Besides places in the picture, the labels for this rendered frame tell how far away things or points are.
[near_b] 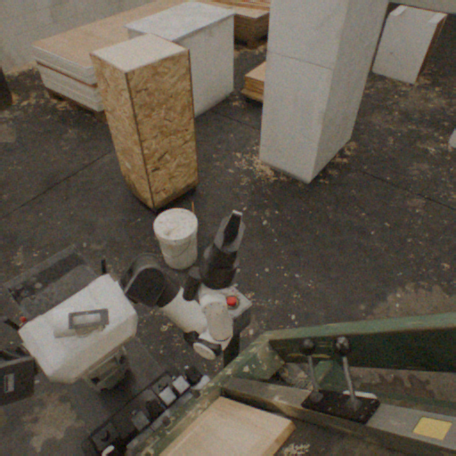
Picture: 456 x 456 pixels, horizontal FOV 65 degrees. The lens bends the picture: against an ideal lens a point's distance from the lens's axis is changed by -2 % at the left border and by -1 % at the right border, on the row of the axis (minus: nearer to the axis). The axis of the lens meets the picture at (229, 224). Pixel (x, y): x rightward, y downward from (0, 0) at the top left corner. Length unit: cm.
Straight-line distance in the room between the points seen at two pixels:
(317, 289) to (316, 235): 52
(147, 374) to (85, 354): 120
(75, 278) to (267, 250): 197
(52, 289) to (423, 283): 250
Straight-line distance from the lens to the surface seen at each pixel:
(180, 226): 251
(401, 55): 553
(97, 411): 221
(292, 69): 298
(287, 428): 92
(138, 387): 219
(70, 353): 102
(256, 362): 141
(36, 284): 107
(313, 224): 306
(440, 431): 63
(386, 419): 70
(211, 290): 90
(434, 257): 317
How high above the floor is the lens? 219
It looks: 47 degrees down
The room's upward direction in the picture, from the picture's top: straight up
